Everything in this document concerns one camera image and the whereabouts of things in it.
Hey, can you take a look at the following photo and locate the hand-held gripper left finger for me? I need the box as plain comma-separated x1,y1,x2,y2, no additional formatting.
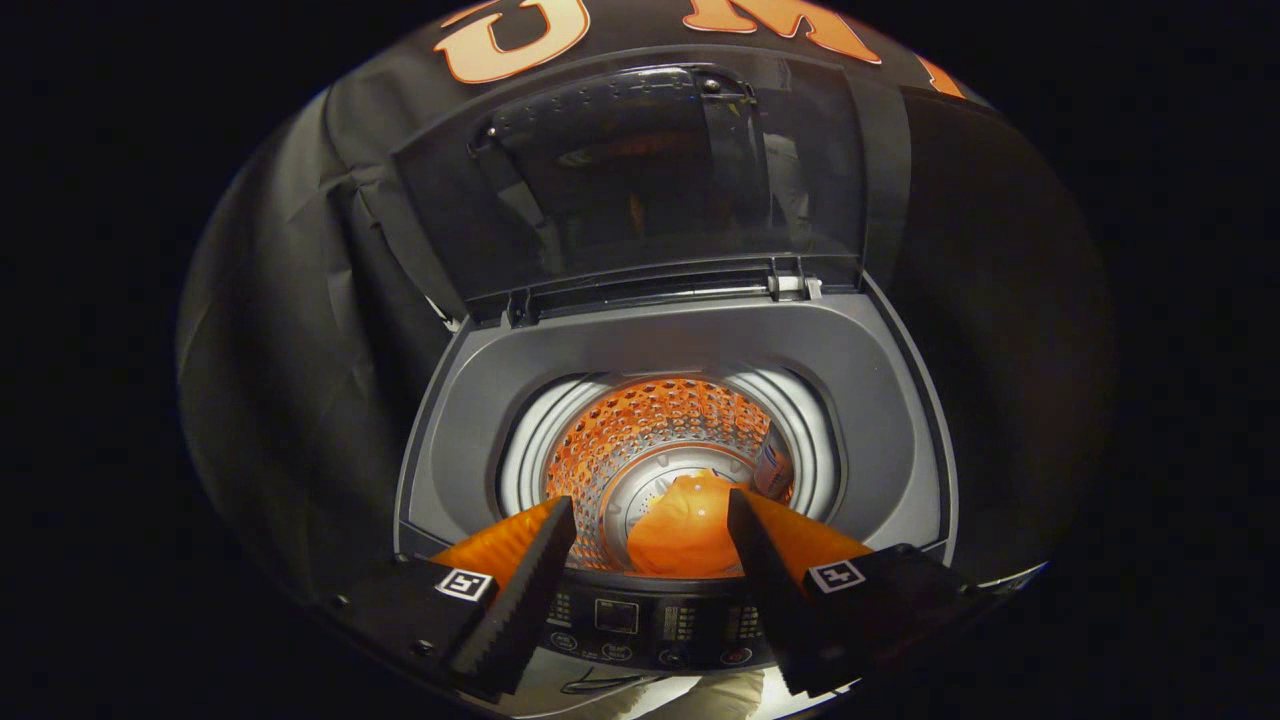
320,495,578,701

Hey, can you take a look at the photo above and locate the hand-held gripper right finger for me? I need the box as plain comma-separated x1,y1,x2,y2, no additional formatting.
727,488,1003,698

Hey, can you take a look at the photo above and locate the yellow polo shirt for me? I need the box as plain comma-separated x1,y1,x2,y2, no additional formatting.
625,469,763,580

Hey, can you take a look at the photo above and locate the grey washing machine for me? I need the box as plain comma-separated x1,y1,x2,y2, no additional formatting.
393,255,961,703

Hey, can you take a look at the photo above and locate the washing machine glass lid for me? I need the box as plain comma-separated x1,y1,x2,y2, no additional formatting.
390,45,914,328

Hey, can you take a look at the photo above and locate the black cable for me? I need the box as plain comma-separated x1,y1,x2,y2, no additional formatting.
558,671,653,697

